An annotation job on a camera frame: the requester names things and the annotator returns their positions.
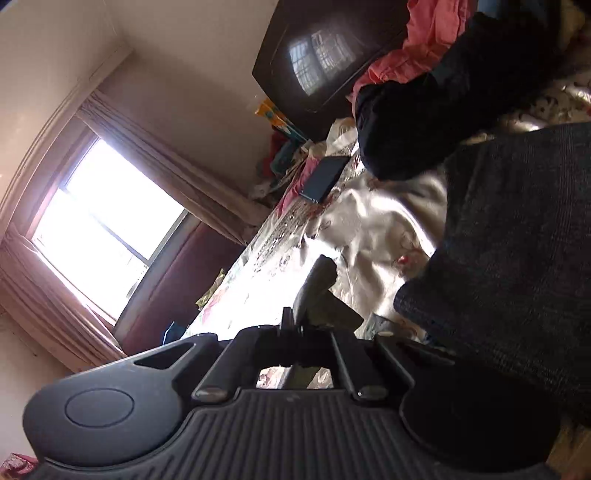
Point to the pink patterned cloth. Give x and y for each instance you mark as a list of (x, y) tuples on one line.
[(16, 465)]

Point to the person's dark knit clothing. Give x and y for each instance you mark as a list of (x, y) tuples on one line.
[(508, 254)]

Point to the floral satin bedspread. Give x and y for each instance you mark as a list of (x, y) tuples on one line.
[(369, 221)]

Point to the dark smartphone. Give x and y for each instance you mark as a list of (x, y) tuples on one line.
[(324, 179)]

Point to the beige curtain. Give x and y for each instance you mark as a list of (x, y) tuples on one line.
[(46, 300), (175, 170)]

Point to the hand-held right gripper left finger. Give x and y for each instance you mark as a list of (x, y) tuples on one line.
[(290, 323)]

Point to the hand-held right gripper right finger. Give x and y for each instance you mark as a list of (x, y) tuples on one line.
[(344, 355)]

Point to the black garment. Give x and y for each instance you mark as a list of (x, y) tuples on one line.
[(415, 115)]

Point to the glossy dark brown headboard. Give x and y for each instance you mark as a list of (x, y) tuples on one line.
[(323, 55)]

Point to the bright window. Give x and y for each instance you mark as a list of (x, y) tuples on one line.
[(106, 221)]

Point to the yellow green cloth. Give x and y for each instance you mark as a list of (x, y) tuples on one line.
[(210, 290)]

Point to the blue bag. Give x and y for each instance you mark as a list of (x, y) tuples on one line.
[(175, 332)]

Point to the olive green pants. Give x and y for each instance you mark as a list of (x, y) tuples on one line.
[(321, 281)]

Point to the red cloth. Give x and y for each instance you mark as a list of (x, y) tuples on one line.
[(273, 154)]

